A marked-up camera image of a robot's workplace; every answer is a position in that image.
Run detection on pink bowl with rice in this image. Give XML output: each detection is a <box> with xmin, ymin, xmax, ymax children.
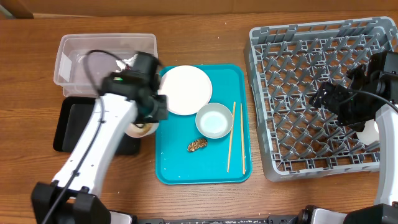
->
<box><xmin>125</xmin><ymin>123</ymin><xmax>159</xmax><ymax>138</ymax></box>

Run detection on white cup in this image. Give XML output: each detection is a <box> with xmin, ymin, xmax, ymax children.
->
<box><xmin>356</xmin><ymin>119</ymin><xmax>379</xmax><ymax>145</ymax></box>

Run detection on white paper napkin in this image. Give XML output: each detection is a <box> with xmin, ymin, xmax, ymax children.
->
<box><xmin>116</xmin><ymin>54</ymin><xmax>137</xmax><ymax>70</ymax></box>

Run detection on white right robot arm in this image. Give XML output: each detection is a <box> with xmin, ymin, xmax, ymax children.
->
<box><xmin>298</xmin><ymin>67</ymin><xmax>397</xmax><ymax>223</ymax></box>

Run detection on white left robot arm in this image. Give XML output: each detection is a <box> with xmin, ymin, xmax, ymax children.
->
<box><xmin>31</xmin><ymin>71</ymin><xmax>167</xmax><ymax>223</ymax></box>

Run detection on black waste tray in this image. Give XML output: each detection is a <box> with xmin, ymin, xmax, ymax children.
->
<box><xmin>53</xmin><ymin>96</ymin><xmax>141</xmax><ymax>156</ymax></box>

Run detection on grey dishwasher rack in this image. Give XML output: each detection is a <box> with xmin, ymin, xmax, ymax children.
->
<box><xmin>244</xmin><ymin>17</ymin><xmax>397</xmax><ymax>182</ymax></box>

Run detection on clear plastic waste bin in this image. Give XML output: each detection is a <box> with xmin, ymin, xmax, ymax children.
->
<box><xmin>53</xmin><ymin>33</ymin><xmax>158</xmax><ymax>97</ymax></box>

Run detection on large pink plate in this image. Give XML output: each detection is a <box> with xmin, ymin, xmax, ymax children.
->
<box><xmin>159</xmin><ymin>65</ymin><xmax>213</xmax><ymax>116</ymax></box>

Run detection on teal plastic tray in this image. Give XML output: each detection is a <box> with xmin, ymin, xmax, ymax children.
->
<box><xmin>155</xmin><ymin>64</ymin><xmax>252</xmax><ymax>185</ymax></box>

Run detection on brown food scrap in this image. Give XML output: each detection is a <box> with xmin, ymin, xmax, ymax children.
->
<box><xmin>187</xmin><ymin>138</ymin><xmax>208</xmax><ymax>152</ymax></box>

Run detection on grey-green bowl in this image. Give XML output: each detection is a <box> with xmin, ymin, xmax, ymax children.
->
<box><xmin>195</xmin><ymin>103</ymin><xmax>233</xmax><ymax>139</ymax></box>

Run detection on left wooden chopstick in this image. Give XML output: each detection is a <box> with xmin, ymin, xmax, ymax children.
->
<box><xmin>227</xmin><ymin>101</ymin><xmax>236</xmax><ymax>173</ymax></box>

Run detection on wooden chopstick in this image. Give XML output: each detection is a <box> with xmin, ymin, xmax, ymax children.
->
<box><xmin>227</xmin><ymin>101</ymin><xmax>236</xmax><ymax>173</ymax></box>
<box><xmin>240</xmin><ymin>103</ymin><xmax>246</xmax><ymax>175</ymax></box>

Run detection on right wooden chopstick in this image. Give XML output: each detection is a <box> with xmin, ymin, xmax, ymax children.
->
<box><xmin>240</xmin><ymin>103</ymin><xmax>246</xmax><ymax>175</ymax></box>

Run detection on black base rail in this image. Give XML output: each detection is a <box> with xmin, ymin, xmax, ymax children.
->
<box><xmin>111</xmin><ymin>211</ymin><xmax>299</xmax><ymax>224</ymax></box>

